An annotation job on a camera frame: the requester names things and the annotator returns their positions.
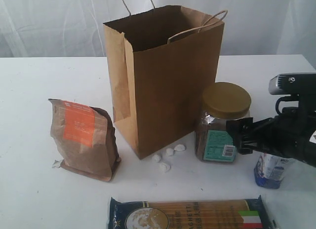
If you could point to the brown coffee pouch orange label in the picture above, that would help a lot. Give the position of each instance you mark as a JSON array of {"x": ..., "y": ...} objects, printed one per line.
[{"x": 85, "y": 138}]

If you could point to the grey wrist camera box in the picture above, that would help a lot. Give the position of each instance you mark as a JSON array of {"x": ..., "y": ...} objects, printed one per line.
[{"x": 293, "y": 83}]

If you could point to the clear jar gold lid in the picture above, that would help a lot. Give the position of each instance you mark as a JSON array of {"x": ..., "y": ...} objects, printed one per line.
[{"x": 221, "y": 101}]

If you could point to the small white blue packet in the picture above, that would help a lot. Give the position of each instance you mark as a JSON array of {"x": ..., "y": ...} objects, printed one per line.
[{"x": 270, "y": 170}]

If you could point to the brown paper shopping bag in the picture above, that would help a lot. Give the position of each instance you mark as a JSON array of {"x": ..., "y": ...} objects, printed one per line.
[{"x": 159, "y": 63}]

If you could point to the spaghetti package dark blue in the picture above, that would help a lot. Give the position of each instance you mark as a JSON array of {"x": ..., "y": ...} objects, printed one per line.
[{"x": 210, "y": 214}]

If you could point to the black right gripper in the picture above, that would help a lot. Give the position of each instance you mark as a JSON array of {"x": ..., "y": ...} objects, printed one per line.
[{"x": 287, "y": 134}]

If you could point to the white crumpled pebble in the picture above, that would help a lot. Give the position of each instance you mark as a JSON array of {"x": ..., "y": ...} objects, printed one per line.
[
  {"x": 164, "y": 167},
  {"x": 169, "y": 152},
  {"x": 156, "y": 158},
  {"x": 180, "y": 148}
]

